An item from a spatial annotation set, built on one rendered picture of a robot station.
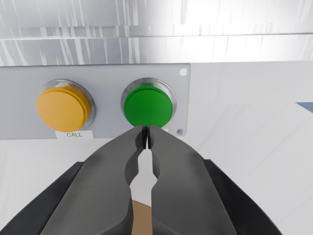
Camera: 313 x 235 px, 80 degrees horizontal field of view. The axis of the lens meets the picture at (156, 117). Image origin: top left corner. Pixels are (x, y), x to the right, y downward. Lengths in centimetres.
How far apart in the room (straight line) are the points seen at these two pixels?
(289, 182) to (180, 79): 33
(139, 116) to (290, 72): 22
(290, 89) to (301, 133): 8
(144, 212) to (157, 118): 27
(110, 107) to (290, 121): 27
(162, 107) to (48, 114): 9
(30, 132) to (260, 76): 28
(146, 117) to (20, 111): 11
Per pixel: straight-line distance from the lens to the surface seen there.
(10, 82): 19
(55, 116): 17
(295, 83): 32
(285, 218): 52
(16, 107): 20
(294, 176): 43
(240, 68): 28
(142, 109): 15
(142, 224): 38
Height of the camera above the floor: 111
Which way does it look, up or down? 62 degrees down
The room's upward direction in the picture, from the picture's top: 179 degrees clockwise
